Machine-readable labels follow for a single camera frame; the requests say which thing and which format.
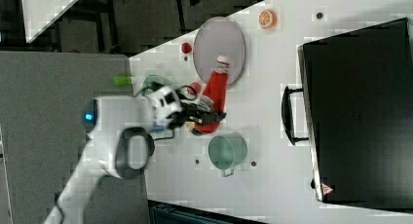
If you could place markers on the red plush ketchup bottle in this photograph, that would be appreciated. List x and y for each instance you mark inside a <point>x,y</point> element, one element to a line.
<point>214,95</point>

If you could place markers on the grey round plate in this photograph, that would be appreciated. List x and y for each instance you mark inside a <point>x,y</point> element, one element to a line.
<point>219,37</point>

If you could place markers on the blue bowl with food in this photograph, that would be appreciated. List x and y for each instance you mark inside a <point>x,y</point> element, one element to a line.
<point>191,128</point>

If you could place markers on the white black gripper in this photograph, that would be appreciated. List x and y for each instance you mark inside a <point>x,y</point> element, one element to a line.
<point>168,109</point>

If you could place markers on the dark blue crate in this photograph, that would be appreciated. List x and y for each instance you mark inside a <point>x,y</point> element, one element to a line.
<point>175,214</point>

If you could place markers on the black toaster oven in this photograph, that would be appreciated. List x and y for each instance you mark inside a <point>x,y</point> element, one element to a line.
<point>357,90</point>

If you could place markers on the orange slice toy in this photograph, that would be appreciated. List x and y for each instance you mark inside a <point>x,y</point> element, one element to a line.
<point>267,19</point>

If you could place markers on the green plastic handle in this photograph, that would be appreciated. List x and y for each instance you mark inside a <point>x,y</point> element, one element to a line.
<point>122,80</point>

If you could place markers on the small red toy fruit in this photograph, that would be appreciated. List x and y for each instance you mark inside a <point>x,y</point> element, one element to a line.
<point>186,48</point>

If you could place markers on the black oven handle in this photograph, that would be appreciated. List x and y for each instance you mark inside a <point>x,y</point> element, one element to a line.
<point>287,116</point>

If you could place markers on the red toy strawberry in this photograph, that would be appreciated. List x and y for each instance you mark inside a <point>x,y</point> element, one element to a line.
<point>194,88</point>

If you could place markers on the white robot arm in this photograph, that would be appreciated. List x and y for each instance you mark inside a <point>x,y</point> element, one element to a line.
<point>119,144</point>

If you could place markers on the green metal mug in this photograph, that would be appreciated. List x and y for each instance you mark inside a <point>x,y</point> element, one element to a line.
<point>226,151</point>

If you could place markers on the light green plastic bowl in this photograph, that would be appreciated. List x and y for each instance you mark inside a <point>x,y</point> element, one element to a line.
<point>156,79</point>

